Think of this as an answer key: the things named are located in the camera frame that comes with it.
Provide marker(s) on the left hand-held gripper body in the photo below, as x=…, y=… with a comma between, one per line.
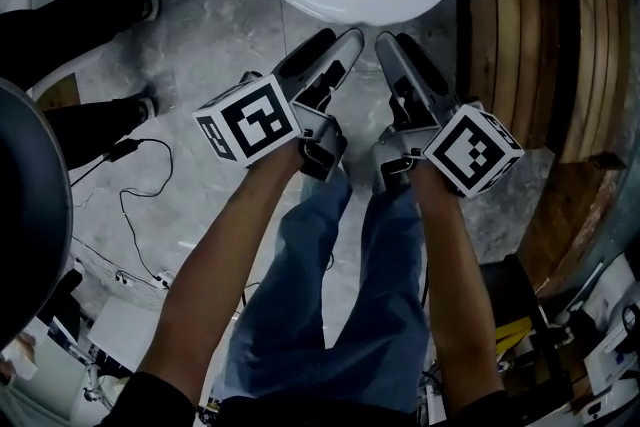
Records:
x=250, y=120

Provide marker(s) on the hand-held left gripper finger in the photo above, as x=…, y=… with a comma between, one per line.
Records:
x=305, y=57
x=350, y=47

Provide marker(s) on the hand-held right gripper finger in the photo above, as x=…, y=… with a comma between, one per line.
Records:
x=425, y=75
x=392, y=60

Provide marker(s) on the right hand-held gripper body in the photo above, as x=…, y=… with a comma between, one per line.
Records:
x=470, y=150

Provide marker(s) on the person's left forearm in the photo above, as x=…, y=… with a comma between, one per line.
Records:
x=220, y=255

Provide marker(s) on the person's right forearm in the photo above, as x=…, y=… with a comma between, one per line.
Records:
x=450, y=275

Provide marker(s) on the wooden slatted platform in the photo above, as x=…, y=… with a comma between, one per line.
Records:
x=550, y=65

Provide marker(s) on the small black power adapter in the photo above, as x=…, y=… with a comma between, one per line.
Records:
x=124, y=150

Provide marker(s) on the grey metal curved panel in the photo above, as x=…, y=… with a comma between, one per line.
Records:
x=632, y=90

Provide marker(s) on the white power strip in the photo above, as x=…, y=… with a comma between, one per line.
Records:
x=162, y=279

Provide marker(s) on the person's blue jeans legs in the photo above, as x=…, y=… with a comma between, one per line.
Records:
x=380, y=315

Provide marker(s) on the yellow sheet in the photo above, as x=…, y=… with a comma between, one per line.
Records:
x=512, y=335

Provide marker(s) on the white box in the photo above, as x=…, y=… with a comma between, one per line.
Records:
x=125, y=330

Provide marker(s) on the person's black printed t-shirt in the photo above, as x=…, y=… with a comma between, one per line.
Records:
x=150, y=405

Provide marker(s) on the black metal frame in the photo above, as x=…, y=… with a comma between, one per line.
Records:
x=530, y=305

